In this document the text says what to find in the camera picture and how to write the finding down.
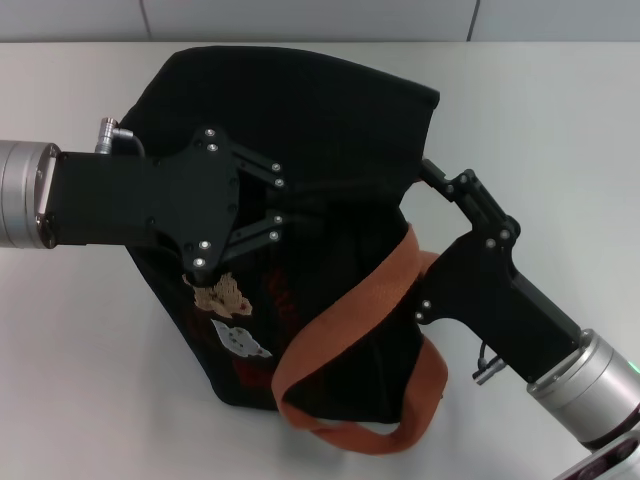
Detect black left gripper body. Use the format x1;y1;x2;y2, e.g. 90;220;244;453
48;124;242;285

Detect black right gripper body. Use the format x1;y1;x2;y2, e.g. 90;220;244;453
414;227;584;385

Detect black food bag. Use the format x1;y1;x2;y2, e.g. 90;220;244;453
119;45;449;445

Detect orange bag strap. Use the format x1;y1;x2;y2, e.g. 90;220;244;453
271;222;449;445

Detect left gripper silver cable connector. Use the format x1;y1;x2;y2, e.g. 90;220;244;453
94;116;147;160

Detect gripper silver cable connector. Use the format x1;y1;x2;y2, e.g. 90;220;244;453
94;116;147;160
471;338;507;387

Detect right gripper silver cable connector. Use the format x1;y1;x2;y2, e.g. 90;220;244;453
471;338;507;387

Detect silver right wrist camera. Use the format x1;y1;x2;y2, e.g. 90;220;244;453
552;432;640;480

